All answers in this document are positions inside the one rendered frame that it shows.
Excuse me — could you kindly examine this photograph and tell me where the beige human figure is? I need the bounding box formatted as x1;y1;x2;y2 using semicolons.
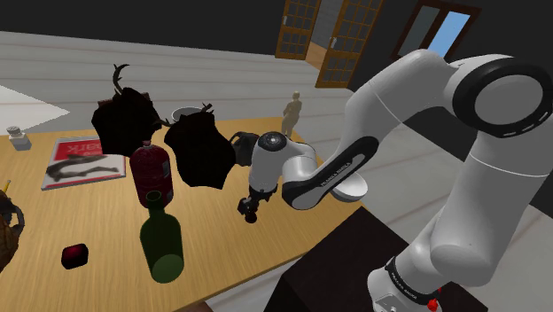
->
281;90;304;139

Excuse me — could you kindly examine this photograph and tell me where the dark robot stand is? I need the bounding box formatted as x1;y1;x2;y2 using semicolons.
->
263;206;489;312

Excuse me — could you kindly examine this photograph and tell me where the green glass bottle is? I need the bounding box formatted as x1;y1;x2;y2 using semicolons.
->
138;190;186;285

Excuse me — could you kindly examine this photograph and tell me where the brown lattice double door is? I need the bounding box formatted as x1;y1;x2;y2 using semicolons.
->
274;0;386;90

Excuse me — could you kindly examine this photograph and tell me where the white bowl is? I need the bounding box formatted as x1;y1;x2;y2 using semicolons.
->
170;106;205;125

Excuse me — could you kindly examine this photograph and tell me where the black potted plant with antler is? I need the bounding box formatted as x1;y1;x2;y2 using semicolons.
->
90;63;164;158

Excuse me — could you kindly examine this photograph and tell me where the red and white book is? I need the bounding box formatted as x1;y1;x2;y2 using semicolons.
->
40;135;128;191

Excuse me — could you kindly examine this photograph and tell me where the brown framed window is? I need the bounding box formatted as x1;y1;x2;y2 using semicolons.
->
390;0;483;62

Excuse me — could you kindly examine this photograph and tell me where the dark red plastic bottle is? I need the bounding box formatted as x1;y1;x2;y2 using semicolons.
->
129;139;175;209

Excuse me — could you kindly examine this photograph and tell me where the brown woven basket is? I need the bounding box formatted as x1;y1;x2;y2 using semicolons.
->
0;189;27;274

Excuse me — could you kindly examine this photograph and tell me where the small white jar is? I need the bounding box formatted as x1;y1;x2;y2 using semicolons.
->
5;125;34;152

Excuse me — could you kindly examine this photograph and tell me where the black kettle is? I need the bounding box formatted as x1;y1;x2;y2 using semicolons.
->
228;130;261;168

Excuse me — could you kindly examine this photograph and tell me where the small dark red box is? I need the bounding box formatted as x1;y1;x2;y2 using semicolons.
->
60;242;90;270

